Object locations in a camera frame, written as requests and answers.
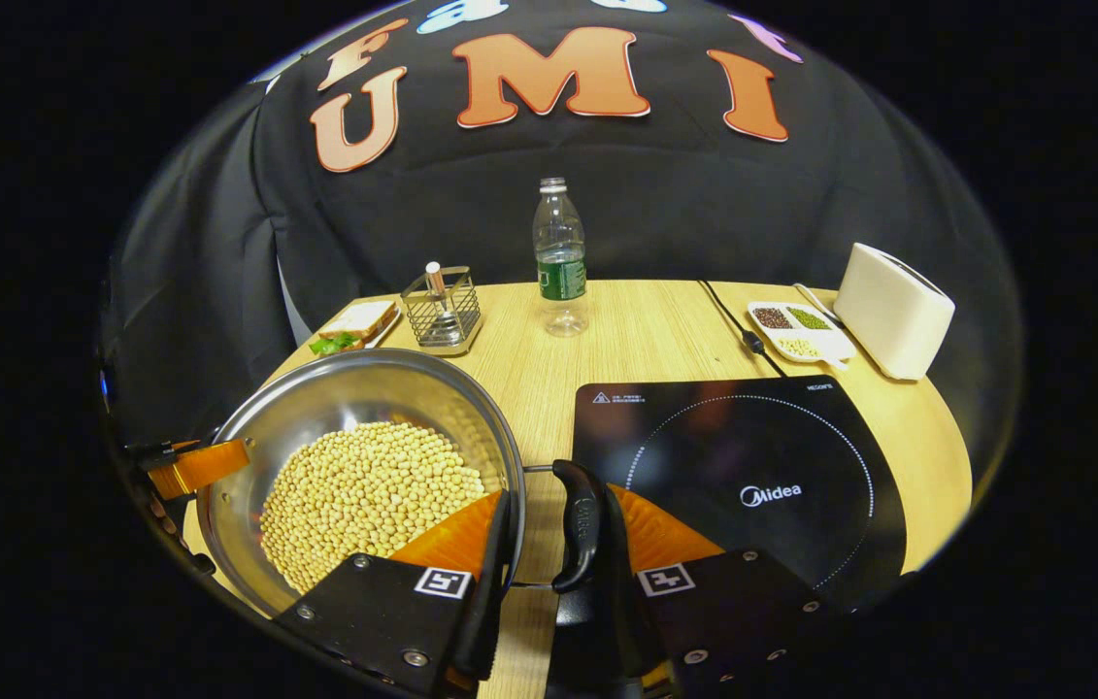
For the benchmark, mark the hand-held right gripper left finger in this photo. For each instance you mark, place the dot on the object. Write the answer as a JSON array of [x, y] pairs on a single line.
[[490, 602]]

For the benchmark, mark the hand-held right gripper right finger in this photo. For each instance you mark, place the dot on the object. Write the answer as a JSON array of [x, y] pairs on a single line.
[[626, 612]]

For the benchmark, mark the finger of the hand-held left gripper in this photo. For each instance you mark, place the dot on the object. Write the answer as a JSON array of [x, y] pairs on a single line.
[[204, 466]]

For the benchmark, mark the heap of yellow soybeans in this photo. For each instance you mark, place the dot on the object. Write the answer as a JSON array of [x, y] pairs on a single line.
[[364, 495]]

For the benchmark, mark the black induction cooktop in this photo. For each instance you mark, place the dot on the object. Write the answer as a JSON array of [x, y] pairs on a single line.
[[752, 447]]

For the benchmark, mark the sandwich with lettuce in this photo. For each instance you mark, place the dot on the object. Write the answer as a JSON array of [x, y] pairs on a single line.
[[359, 318]]

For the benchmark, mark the small pile of soybeans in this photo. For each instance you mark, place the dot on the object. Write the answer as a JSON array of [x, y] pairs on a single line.
[[799, 347]]

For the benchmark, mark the pile of red beans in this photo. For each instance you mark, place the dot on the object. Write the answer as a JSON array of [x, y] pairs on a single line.
[[772, 317]]

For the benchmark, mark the clear plastic water bottle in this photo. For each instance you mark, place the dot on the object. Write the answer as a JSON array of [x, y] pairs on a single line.
[[560, 277]]

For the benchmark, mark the white divided plate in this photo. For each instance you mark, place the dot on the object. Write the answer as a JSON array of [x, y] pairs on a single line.
[[835, 345]]

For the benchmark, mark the pile of green mung beans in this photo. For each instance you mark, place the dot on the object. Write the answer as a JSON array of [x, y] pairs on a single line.
[[809, 317]]

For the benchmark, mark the white toaster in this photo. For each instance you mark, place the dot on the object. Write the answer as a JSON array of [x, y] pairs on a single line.
[[893, 311]]

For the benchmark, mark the black backdrop cloth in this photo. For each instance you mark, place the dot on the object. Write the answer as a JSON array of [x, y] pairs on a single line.
[[665, 204]]

